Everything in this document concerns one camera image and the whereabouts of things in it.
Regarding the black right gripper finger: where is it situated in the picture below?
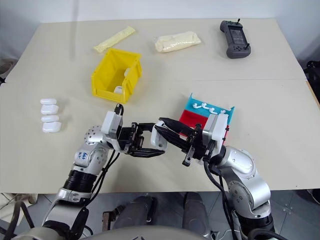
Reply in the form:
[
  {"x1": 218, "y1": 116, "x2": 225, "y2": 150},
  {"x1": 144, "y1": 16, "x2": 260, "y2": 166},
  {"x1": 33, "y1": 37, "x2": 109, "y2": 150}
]
[
  {"x1": 158, "y1": 117, "x2": 195, "y2": 137},
  {"x1": 153, "y1": 124, "x2": 193, "y2": 151}
]

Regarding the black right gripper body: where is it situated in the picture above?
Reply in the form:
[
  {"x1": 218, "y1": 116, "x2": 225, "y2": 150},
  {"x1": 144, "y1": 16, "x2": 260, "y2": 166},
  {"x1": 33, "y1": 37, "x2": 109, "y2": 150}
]
[{"x1": 181, "y1": 122, "x2": 214, "y2": 168}]

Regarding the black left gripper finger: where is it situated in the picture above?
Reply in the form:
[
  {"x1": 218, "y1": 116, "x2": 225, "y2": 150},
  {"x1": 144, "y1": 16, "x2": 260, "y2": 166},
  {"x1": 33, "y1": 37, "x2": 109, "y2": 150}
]
[
  {"x1": 128, "y1": 147, "x2": 167, "y2": 159},
  {"x1": 136, "y1": 121, "x2": 158, "y2": 133}
]

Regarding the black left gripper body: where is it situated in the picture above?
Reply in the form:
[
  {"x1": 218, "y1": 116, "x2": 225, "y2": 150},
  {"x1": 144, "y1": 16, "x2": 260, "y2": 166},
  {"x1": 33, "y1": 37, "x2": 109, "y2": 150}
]
[{"x1": 116, "y1": 121, "x2": 146, "y2": 155}]

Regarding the yellow plastic bin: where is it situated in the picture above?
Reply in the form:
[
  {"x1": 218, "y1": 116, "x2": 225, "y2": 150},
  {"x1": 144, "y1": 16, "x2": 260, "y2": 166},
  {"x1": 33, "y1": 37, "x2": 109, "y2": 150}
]
[{"x1": 90, "y1": 48, "x2": 144, "y2": 105}]

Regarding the blue and red earbud tray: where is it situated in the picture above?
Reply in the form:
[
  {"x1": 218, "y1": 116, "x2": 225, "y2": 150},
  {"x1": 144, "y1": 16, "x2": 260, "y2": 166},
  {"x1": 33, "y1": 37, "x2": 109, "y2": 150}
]
[{"x1": 178, "y1": 92, "x2": 236, "y2": 146}]

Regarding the dark rounded shape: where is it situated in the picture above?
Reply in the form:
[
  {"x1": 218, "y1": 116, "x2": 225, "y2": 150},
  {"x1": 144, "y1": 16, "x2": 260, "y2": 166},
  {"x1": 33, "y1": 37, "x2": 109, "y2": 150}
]
[
  {"x1": 116, "y1": 195, "x2": 159, "y2": 236},
  {"x1": 181, "y1": 191, "x2": 209, "y2": 234}
]

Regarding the wide pale yellow pouch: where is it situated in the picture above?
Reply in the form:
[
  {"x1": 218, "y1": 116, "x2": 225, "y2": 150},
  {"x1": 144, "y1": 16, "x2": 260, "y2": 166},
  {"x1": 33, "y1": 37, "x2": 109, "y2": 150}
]
[{"x1": 154, "y1": 30, "x2": 202, "y2": 54}]

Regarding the long narrow yellow pouch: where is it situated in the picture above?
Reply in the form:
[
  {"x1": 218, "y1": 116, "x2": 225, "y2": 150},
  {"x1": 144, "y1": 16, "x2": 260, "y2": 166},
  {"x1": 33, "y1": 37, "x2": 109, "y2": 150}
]
[{"x1": 93, "y1": 25, "x2": 137, "y2": 54}]

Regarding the grey handheld remote controller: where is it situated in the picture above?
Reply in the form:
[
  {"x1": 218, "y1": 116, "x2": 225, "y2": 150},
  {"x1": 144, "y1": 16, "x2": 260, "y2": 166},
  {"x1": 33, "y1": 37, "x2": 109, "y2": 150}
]
[{"x1": 219, "y1": 16, "x2": 253, "y2": 60}]

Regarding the black equipment beside table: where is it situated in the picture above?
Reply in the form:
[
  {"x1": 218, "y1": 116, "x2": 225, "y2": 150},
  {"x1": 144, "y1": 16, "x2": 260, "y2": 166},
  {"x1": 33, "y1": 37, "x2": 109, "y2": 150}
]
[{"x1": 304, "y1": 59, "x2": 320, "y2": 85}]

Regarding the grey clutter beside table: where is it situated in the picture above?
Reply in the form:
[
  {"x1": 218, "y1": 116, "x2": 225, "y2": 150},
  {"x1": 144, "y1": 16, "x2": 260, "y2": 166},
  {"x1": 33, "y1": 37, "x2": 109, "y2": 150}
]
[{"x1": 0, "y1": 57, "x2": 16, "y2": 85}]

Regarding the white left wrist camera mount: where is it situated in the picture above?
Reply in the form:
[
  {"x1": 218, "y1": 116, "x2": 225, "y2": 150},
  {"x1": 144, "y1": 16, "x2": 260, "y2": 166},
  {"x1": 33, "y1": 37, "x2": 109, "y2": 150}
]
[{"x1": 100, "y1": 110, "x2": 125, "y2": 139}]

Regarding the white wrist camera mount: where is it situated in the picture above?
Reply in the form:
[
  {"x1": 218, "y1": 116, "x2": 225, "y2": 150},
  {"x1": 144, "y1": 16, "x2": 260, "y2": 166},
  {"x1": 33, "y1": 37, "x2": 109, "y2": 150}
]
[
  {"x1": 100, "y1": 110, "x2": 125, "y2": 139},
  {"x1": 202, "y1": 113, "x2": 230, "y2": 148}
]

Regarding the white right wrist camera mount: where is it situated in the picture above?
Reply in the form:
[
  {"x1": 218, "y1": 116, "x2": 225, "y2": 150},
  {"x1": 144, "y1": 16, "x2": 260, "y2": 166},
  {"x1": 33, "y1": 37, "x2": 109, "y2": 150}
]
[{"x1": 202, "y1": 113, "x2": 230, "y2": 148}]

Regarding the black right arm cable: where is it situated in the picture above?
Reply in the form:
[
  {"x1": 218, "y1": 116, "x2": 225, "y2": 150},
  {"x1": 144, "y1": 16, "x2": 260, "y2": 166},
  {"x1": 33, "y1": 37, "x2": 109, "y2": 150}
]
[{"x1": 202, "y1": 155, "x2": 241, "y2": 240}]

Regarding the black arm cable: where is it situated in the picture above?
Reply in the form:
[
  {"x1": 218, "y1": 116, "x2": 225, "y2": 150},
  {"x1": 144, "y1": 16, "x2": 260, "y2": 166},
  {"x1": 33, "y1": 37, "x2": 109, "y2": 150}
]
[
  {"x1": 86, "y1": 102, "x2": 125, "y2": 210},
  {"x1": 202, "y1": 155, "x2": 241, "y2": 240}
]

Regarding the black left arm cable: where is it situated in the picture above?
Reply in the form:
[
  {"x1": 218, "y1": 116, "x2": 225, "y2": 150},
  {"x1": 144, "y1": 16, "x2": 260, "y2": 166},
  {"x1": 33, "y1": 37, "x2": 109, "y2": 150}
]
[{"x1": 86, "y1": 102, "x2": 125, "y2": 210}]

